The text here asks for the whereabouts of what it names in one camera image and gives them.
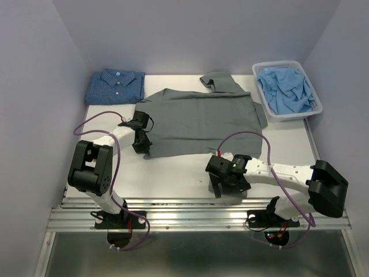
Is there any white plastic laundry basket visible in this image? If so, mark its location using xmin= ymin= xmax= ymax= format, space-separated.
xmin=252 ymin=61 xmax=323 ymax=122

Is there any light blue crumpled shirt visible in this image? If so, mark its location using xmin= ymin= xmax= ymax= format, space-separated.
xmin=257 ymin=68 xmax=315 ymax=115

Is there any grey long sleeve shirt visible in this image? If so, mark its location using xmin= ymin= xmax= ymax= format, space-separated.
xmin=135 ymin=70 xmax=269 ymax=199

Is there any aluminium mounting rail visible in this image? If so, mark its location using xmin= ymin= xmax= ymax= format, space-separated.
xmin=46 ymin=193 xmax=353 ymax=232

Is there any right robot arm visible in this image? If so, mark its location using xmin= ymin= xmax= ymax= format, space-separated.
xmin=205 ymin=154 xmax=348 ymax=225

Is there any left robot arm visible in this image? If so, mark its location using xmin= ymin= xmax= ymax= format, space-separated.
xmin=67 ymin=111 xmax=154 ymax=227

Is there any folded blue checked shirt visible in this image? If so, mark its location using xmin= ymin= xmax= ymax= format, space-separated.
xmin=85 ymin=69 xmax=145 ymax=106

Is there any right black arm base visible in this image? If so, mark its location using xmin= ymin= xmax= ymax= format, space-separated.
xmin=245 ymin=209 xmax=300 ymax=229

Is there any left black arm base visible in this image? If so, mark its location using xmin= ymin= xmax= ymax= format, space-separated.
xmin=90 ymin=211 xmax=146 ymax=230

